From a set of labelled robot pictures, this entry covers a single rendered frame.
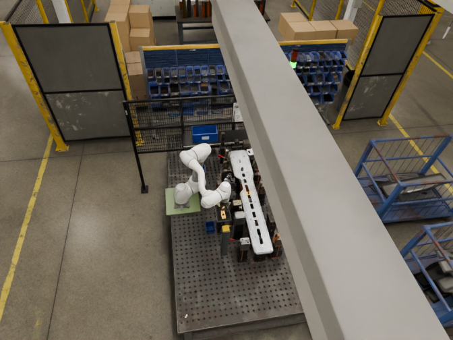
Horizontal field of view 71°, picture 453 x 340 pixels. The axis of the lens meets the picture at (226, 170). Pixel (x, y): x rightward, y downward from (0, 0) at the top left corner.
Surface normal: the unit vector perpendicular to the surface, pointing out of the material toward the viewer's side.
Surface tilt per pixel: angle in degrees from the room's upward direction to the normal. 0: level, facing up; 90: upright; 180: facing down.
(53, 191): 0
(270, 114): 0
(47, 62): 91
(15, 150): 0
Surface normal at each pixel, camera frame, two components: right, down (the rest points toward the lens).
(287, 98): 0.04, -0.67
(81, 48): 0.15, 0.73
